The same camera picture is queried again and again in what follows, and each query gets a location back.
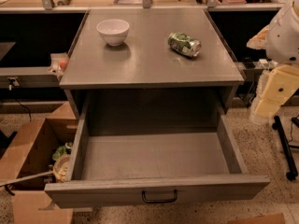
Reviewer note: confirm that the grey top drawer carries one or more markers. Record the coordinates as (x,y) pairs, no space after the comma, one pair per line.
(156,141)

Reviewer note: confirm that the padded gripper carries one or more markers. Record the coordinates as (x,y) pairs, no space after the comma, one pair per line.
(284,37)

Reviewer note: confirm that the open cardboard box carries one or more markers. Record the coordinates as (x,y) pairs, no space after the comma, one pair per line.
(30,153)

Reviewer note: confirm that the small tray with orange item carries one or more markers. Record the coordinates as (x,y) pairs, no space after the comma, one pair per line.
(58,63)

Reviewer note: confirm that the black top drawer handle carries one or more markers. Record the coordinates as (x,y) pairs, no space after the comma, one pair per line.
(159,197)

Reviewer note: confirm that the white ceramic bowl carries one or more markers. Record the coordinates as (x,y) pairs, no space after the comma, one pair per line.
(113,31)

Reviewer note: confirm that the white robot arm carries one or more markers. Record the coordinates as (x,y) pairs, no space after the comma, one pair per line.
(280,40)

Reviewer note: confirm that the black stand leg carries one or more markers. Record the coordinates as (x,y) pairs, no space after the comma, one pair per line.
(292,173)

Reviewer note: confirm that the metal rod across box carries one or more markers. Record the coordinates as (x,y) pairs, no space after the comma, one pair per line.
(25,178)

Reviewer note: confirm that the green wrapper in box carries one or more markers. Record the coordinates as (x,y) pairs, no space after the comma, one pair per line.
(61,150)

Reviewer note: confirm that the crumpled paper cup in box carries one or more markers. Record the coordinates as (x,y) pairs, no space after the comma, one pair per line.
(60,168)

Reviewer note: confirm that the grey cabinet with top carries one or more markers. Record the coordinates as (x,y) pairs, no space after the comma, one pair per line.
(145,59)

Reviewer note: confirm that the green soda can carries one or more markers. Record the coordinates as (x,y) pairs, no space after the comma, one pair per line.
(184,44)

